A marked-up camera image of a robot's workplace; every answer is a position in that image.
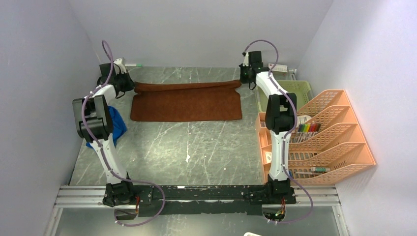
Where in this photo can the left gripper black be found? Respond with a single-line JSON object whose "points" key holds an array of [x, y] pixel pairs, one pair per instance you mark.
{"points": [[131, 84]]}

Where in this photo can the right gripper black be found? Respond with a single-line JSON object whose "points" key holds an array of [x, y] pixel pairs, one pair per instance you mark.
{"points": [[243, 80]]}

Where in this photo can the blue towel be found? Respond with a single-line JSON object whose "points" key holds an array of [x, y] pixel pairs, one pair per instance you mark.
{"points": [[119, 127]]}

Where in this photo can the brown towel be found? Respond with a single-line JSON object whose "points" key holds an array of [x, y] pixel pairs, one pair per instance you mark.
{"points": [[186, 102]]}

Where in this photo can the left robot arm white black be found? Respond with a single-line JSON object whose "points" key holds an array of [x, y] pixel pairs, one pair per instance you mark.
{"points": [[94, 124]]}

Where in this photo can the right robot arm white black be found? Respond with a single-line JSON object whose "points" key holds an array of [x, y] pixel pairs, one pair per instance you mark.
{"points": [[280, 119]]}

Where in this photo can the white red box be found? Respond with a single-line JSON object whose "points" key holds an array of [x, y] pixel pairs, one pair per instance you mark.
{"points": [[278, 68]]}

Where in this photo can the green plastic basket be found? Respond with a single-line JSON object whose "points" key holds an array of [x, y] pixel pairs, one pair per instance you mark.
{"points": [[301, 89]]}

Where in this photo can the coloured marker set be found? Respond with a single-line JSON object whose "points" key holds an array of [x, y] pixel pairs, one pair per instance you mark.
{"points": [[309, 127]]}

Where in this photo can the orange file organizer rack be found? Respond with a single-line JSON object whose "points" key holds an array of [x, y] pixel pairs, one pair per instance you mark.
{"points": [[337, 151]]}

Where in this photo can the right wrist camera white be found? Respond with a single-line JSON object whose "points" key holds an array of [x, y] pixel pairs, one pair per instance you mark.
{"points": [[246, 61]]}

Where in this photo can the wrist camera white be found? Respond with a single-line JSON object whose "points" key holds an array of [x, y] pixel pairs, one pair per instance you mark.
{"points": [[119, 66], [246, 61]]}

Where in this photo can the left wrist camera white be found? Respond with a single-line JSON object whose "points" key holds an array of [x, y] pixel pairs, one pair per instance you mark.
{"points": [[119, 66]]}

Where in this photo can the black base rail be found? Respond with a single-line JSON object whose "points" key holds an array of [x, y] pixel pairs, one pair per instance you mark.
{"points": [[213, 199]]}

